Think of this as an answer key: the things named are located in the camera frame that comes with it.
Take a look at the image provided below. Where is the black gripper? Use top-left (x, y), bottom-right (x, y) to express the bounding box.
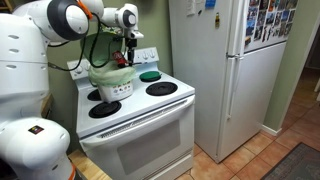
top-left (125, 37), bottom-right (138, 66)

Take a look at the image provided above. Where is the green bin lid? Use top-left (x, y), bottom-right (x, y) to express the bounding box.
top-left (79, 31), bottom-right (126, 68)

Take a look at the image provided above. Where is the white compost bin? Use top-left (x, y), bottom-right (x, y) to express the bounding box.
top-left (96, 78), bottom-right (136, 104)

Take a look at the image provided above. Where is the green round burner cover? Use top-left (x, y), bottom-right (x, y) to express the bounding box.
top-left (139, 70), bottom-right (162, 82)

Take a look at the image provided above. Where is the small black coil burner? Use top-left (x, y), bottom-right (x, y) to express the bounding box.
top-left (87, 88), bottom-right (103, 102)
top-left (139, 77), bottom-right (162, 84)

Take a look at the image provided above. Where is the large black coil burner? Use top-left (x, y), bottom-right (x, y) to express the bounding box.
top-left (145, 81), bottom-right (179, 97)
top-left (88, 100), bottom-right (123, 119)

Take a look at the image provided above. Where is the white refrigerator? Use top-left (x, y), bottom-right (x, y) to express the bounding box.
top-left (168, 0), bottom-right (299, 164)

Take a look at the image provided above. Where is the white paper note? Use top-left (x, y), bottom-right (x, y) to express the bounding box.
top-left (185, 0), bottom-right (205, 17)

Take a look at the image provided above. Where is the yellow fridge magnet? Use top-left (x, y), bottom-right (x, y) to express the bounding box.
top-left (214, 12), bottom-right (221, 29)

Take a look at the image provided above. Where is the white electric stove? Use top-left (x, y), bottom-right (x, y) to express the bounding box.
top-left (66, 46), bottom-right (197, 180)

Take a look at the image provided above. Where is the small wooden side counter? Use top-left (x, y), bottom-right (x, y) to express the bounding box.
top-left (39, 93), bottom-right (54, 118)

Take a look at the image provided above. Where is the blue fridge magnet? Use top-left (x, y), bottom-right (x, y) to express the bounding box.
top-left (204, 0), bottom-right (217, 9)

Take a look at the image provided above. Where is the light wooden robot platform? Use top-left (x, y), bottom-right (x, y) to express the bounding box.
top-left (68, 149), bottom-right (113, 180)

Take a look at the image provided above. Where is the photo magnet collage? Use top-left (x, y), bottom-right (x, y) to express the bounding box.
top-left (244, 0), bottom-right (299, 48)

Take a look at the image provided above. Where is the patterned floor rug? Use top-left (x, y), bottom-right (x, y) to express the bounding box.
top-left (260, 142), bottom-right (320, 180)

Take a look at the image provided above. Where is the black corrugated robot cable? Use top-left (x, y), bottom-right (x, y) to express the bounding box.
top-left (47, 11), bottom-right (134, 73)

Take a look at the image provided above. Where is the white oven door handle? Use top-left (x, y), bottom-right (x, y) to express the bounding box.
top-left (79, 94), bottom-right (196, 149)

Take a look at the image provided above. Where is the white fridge door handle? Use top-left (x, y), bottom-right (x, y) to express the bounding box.
top-left (225, 54), bottom-right (242, 121)

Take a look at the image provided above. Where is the white freezer door handle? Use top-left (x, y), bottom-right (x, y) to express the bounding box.
top-left (227, 0), bottom-right (246, 57)

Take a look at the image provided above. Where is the wooden wall spice rack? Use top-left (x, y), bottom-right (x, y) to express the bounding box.
top-left (0, 0), bottom-right (16, 13)

